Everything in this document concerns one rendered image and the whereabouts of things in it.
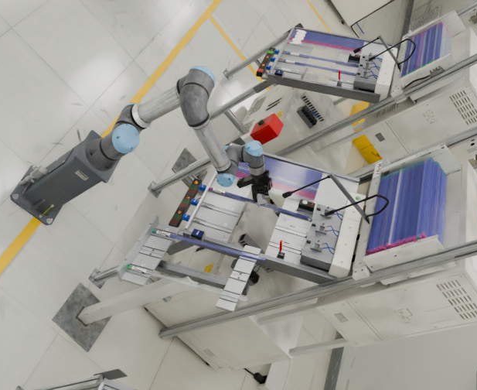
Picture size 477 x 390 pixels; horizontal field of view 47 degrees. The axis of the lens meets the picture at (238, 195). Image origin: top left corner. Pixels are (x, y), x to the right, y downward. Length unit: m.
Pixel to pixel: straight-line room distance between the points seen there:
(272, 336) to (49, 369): 1.10
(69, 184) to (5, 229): 0.40
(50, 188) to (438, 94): 2.24
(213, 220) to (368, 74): 1.55
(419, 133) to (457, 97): 0.32
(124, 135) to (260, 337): 1.27
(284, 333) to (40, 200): 1.43
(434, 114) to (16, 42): 2.46
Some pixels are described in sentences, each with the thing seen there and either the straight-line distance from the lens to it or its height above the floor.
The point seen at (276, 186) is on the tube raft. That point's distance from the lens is 2.78.
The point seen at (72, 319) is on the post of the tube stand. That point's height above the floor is 0.01.
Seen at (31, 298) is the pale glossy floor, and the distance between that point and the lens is 2.86.
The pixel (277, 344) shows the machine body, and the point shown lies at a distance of 2.98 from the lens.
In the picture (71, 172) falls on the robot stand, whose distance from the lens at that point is 2.64.
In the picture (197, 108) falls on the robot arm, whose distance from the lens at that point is 2.19.
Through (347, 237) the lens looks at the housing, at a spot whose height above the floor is 1.25.
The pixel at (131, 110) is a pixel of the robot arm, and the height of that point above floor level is 0.78.
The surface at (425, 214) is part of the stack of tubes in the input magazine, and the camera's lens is 2.33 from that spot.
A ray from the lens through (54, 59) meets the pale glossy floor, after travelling 3.49.
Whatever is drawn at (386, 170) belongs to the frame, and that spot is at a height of 1.42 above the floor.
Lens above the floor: 2.50
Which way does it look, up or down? 38 degrees down
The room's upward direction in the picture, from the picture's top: 65 degrees clockwise
